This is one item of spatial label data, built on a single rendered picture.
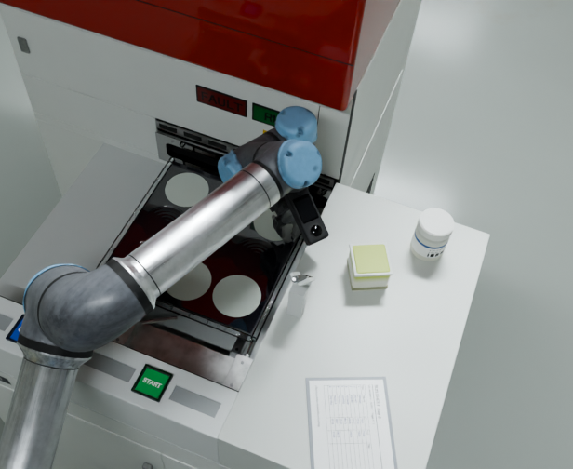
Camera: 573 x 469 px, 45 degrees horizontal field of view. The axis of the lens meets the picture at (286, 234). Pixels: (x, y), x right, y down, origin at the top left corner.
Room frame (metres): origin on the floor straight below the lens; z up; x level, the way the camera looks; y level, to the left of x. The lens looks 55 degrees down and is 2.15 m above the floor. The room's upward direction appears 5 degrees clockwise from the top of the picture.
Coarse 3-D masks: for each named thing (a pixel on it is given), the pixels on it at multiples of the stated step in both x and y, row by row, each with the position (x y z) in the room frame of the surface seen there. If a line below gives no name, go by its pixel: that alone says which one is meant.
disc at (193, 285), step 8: (200, 264) 0.79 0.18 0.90; (192, 272) 0.77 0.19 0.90; (200, 272) 0.77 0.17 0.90; (208, 272) 0.77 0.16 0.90; (184, 280) 0.75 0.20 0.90; (192, 280) 0.75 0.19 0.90; (200, 280) 0.75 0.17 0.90; (208, 280) 0.75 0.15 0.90; (168, 288) 0.73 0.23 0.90; (176, 288) 0.73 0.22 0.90; (184, 288) 0.73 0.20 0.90; (192, 288) 0.73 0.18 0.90; (200, 288) 0.73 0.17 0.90; (176, 296) 0.71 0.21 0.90; (184, 296) 0.71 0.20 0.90; (192, 296) 0.71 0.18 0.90; (200, 296) 0.71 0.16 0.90
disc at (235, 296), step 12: (228, 276) 0.77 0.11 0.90; (240, 276) 0.77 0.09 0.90; (216, 288) 0.74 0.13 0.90; (228, 288) 0.74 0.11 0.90; (240, 288) 0.74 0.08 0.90; (252, 288) 0.74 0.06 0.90; (216, 300) 0.71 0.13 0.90; (228, 300) 0.71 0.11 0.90; (240, 300) 0.71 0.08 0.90; (252, 300) 0.72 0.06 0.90; (228, 312) 0.68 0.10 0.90; (240, 312) 0.69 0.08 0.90
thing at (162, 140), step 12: (156, 132) 1.12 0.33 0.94; (168, 132) 1.12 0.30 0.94; (168, 144) 1.12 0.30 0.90; (180, 144) 1.10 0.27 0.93; (192, 144) 1.09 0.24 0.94; (204, 144) 1.09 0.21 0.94; (168, 156) 1.11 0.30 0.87; (180, 156) 1.11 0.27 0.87; (216, 156) 1.07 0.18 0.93; (204, 168) 1.08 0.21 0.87; (216, 168) 1.08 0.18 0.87; (312, 192) 1.00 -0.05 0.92; (324, 192) 0.99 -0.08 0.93; (324, 204) 1.01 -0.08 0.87
